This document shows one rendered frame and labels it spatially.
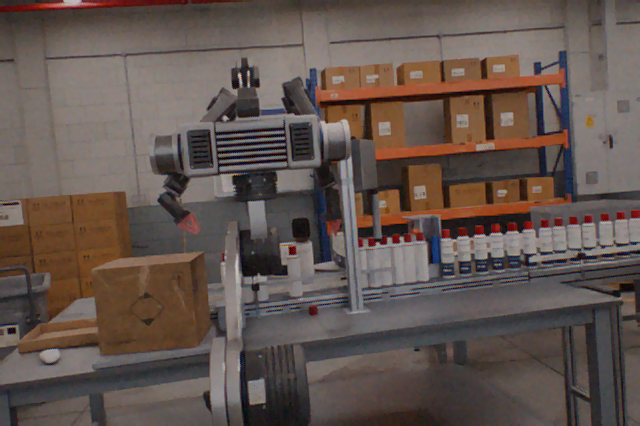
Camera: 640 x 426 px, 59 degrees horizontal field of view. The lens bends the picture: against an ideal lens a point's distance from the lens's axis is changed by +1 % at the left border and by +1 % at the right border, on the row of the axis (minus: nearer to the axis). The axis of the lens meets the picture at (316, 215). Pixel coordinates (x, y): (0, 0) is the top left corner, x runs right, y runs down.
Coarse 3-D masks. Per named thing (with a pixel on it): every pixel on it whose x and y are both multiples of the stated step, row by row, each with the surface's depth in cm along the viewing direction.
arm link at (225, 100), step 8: (224, 88) 204; (224, 96) 202; (232, 96) 204; (216, 104) 200; (224, 104) 201; (232, 104) 203; (208, 112) 197; (216, 112) 198; (224, 112) 201; (232, 112) 209; (200, 120) 194; (208, 120) 195; (216, 120) 197; (176, 176) 183
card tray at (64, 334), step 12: (48, 324) 219; (60, 324) 219; (72, 324) 220; (84, 324) 221; (96, 324) 222; (24, 336) 200; (36, 336) 212; (48, 336) 212; (60, 336) 196; (72, 336) 196; (84, 336) 197; (96, 336) 198; (24, 348) 193; (36, 348) 194; (48, 348) 195
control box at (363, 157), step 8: (352, 144) 208; (360, 144) 207; (368, 144) 215; (352, 152) 208; (360, 152) 207; (368, 152) 215; (352, 160) 209; (360, 160) 207; (368, 160) 214; (352, 168) 209; (360, 168) 208; (368, 168) 214; (376, 168) 222; (352, 176) 209; (360, 176) 208; (368, 176) 213; (376, 176) 222; (352, 184) 210; (360, 184) 208; (368, 184) 213; (376, 184) 222
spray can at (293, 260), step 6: (288, 246) 221; (294, 246) 221; (294, 252) 221; (288, 258) 220; (294, 258) 220; (288, 264) 221; (294, 264) 220; (300, 264) 222; (288, 270) 221; (294, 270) 220; (300, 270) 222; (288, 276) 222; (294, 276) 220; (300, 276) 221; (294, 282) 220; (300, 282) 222; (294, 288) 220; (300, 288) 221; (294, 294) 221; (300, 294) 221
